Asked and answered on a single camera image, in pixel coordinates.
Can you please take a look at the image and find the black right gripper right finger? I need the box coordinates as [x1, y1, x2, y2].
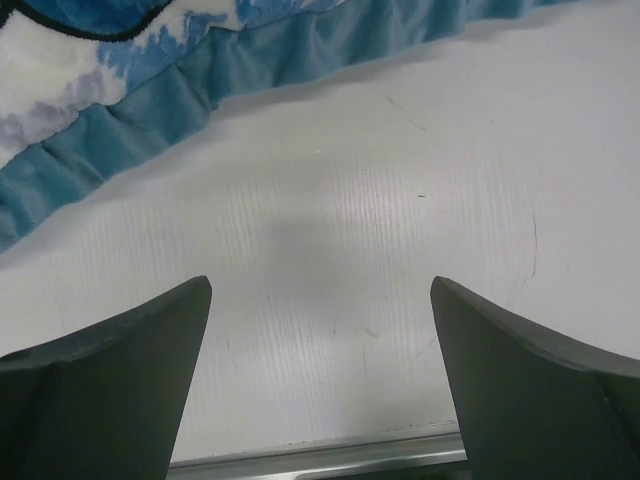
[430, 277, 639, 479]

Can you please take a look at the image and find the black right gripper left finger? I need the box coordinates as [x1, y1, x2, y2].
[1, 276, 212, 479]

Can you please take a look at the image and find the white pillowcase with blue ruffle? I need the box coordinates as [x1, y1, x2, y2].
[0, 0, 491, 257]

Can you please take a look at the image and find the aluminium mounting rail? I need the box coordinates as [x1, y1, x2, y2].
[167, 434, 471, 479]

